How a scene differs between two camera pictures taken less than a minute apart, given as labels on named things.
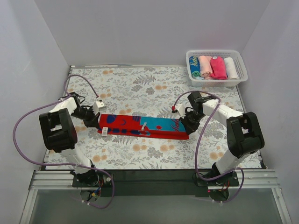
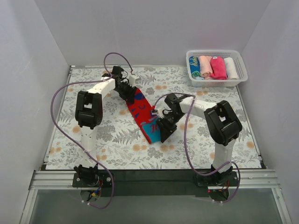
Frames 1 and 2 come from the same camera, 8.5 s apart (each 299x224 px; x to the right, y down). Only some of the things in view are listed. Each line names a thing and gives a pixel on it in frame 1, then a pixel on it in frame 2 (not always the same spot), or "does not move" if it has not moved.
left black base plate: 97,178 does not move
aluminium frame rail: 47,180 does not move
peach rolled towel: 206,69 does not move
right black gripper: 188,121 -> 167,126
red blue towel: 160,127 -> 149,122
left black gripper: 92,120 -> 128,92
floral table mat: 153,91 does not move
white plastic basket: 234,54 does not move
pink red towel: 218,68 does not move
